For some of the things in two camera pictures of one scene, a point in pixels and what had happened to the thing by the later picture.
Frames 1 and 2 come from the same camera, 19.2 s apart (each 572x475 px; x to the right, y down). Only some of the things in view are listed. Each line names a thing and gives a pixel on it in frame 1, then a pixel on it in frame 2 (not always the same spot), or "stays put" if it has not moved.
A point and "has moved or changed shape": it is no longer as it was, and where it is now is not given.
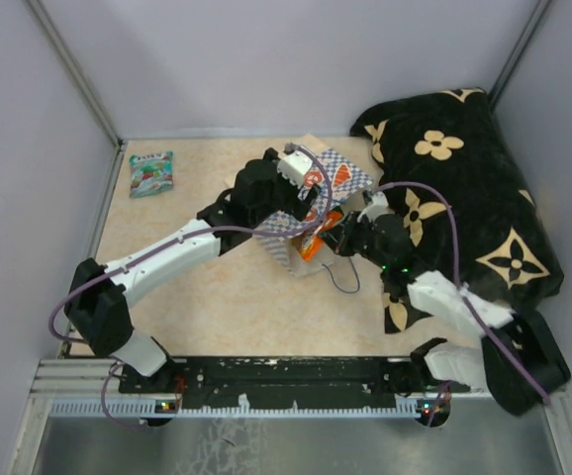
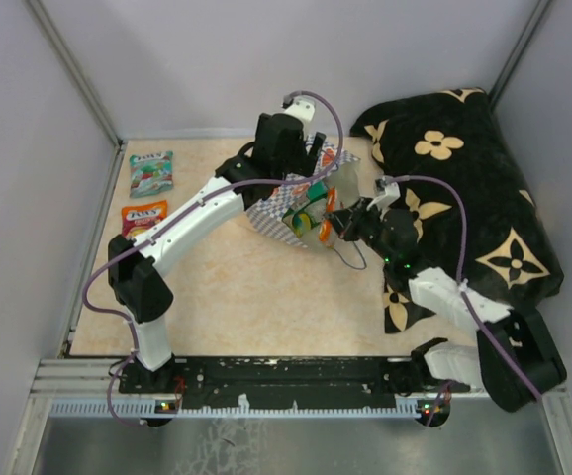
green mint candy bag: [150, 173] stays put
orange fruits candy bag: [311, 243] to [137, 219]
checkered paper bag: [331, 179] has moved or changed shape
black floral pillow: [453, 142] stays put
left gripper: [295, 205] to [305, 163]
